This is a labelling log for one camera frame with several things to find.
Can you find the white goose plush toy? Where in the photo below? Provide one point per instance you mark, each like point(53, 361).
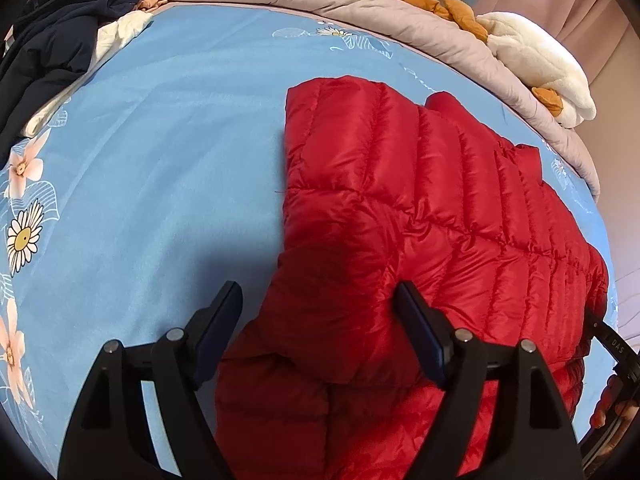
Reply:
point(540, 60)

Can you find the red down jacket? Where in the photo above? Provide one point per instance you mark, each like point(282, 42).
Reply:
point(400, 200)

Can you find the person's right hand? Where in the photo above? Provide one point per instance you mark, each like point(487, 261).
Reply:
point(607, 402)

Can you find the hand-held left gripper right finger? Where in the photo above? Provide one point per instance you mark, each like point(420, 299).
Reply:
point(420, 330)

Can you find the pink curtain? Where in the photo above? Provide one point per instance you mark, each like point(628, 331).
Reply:
point(565, 5)

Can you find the navy blue coat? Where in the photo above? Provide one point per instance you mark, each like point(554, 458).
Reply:
point(45, 60)

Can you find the blue floral bed sheet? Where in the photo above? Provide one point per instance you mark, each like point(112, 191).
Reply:
point(175, 160)

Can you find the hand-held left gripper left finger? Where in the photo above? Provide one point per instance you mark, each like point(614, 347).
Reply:
point(220, 330)

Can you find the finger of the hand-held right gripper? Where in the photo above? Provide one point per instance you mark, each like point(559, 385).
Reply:
point(596, 324)

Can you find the small peach plush toy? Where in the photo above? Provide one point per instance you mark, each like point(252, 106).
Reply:
point(152, 1)

